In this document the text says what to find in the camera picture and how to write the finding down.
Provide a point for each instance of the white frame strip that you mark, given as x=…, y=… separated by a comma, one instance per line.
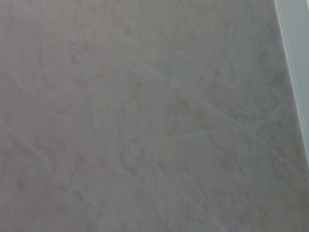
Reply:
x=297, y=36

